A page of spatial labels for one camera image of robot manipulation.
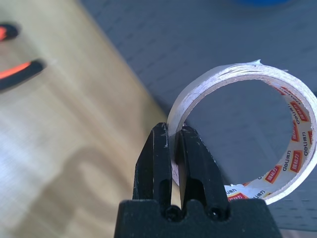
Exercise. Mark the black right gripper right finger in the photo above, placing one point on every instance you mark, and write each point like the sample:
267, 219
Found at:
198, 168

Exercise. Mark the blue tape roll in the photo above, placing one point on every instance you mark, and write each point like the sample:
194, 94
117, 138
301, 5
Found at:
262, 2

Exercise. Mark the orange black pliers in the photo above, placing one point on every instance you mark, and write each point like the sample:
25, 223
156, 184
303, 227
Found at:
27, 70

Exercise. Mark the grey metal pegboard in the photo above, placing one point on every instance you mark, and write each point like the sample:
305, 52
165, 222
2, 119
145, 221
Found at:
198, 37

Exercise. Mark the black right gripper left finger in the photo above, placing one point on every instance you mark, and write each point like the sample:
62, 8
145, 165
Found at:
156, 161

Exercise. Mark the white printed tape roll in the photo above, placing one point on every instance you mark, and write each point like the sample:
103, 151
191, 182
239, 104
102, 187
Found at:
301, 138

